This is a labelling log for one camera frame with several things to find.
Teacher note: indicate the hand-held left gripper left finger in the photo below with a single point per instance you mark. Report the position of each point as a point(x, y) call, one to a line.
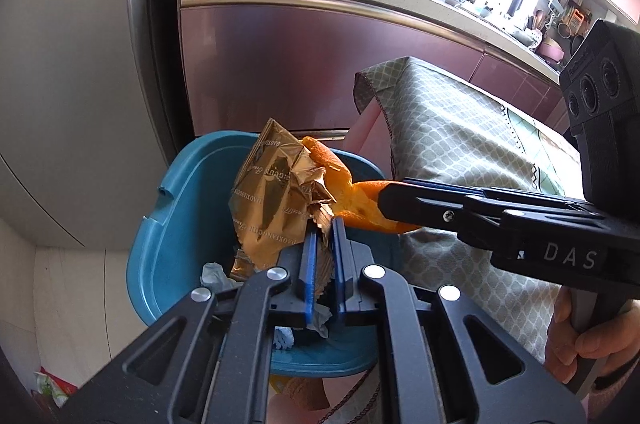
point(307, 284)

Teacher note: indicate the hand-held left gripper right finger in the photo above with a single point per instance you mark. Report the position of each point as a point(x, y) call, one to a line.
point(342, 284)

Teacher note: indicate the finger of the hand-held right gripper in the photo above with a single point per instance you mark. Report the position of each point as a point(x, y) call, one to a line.
point(525, 196)
point(430, 209)

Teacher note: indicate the orange peel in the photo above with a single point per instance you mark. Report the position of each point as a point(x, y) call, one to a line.
point(360, 204)

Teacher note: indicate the gold foil wrapper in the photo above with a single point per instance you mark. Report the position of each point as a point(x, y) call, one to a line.
point(270, 194)

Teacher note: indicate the blue plastic bin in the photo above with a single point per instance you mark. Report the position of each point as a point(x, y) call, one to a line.
point(190, 204)

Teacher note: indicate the person's right forearm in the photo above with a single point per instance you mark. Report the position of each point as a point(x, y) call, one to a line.
point(620, 404)

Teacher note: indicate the person's right hand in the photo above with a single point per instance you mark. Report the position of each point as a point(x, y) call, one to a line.
point(560, 339)

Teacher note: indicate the patterned tablecloth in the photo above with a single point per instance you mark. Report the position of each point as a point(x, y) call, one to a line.
point(450, 129)

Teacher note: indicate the crumpled grey tissue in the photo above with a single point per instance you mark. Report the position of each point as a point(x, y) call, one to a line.
point(217, 276)

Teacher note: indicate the mauve base cabinets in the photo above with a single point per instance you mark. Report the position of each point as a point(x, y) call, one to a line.
point(300, 54)

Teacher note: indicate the green red snack packet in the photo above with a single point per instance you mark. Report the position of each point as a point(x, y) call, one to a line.
point(55, 389)

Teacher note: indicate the grey refrigerator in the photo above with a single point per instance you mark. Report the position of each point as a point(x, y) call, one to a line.
point(75, 79)

